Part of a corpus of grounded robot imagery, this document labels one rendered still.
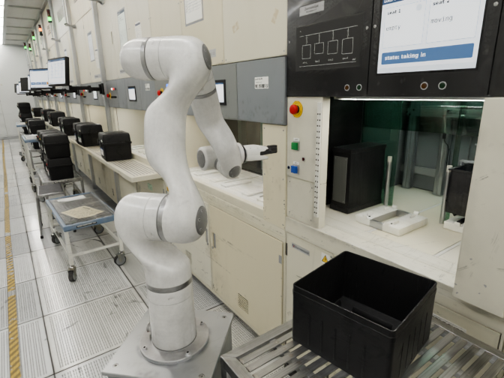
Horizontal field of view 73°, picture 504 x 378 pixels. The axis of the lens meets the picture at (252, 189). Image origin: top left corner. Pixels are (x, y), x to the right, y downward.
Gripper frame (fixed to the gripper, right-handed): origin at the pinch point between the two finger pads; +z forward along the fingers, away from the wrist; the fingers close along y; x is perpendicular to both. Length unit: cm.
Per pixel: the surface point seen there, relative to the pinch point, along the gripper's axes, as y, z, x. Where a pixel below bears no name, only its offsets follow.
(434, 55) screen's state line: 54, 12, 31
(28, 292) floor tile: -176, -94, -120
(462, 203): 50, 54, -21
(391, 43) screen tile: 41, 12, 35
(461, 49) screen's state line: 61, 12, 32
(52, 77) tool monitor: -307, -39, 38
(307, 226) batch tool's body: 8.7, 12.5, -33.6
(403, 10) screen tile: 44, 12, 44
